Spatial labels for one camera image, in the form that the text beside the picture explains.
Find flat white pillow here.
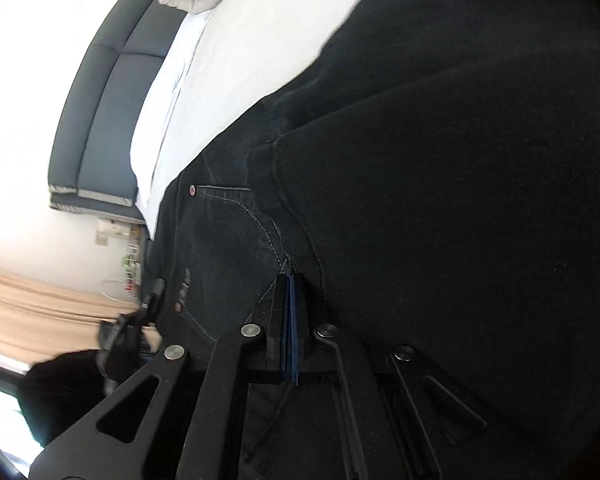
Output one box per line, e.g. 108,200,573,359
130,10,216,238

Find beige curtain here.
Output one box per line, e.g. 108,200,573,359
0,265,163,366

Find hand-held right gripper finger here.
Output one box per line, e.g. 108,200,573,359
29,274,292,480
290,274,488,480

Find black denim pants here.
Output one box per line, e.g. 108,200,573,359
147,0,600,480

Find grey padded headboard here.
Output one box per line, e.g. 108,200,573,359
47,0,188,223

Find person's left forearm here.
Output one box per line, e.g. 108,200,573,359
20,350,111,448

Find bed with white sheet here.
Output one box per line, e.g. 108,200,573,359
130,0,581,241

